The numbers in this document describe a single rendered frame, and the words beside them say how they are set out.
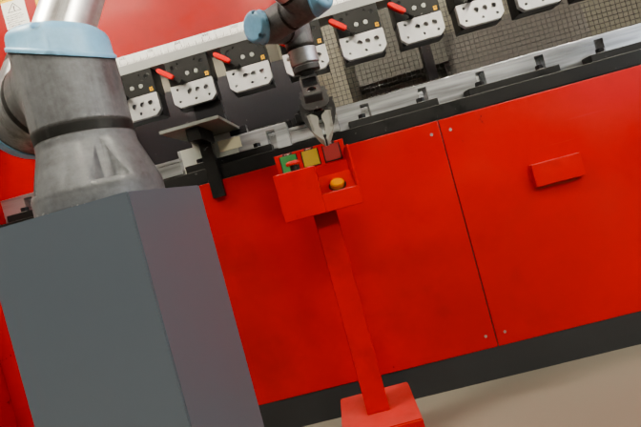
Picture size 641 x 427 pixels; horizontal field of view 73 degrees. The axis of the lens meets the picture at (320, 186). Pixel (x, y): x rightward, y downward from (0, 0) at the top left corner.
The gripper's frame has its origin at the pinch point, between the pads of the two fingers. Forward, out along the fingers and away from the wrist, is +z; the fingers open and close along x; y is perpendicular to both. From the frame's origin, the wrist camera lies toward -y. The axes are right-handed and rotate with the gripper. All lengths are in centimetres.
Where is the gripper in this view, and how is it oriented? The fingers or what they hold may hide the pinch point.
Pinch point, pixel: (325, 141)
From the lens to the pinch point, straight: 113.1
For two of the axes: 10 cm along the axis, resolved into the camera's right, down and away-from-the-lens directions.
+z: 2.6, 9.6, 0.9
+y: -0.1, -0.9, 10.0
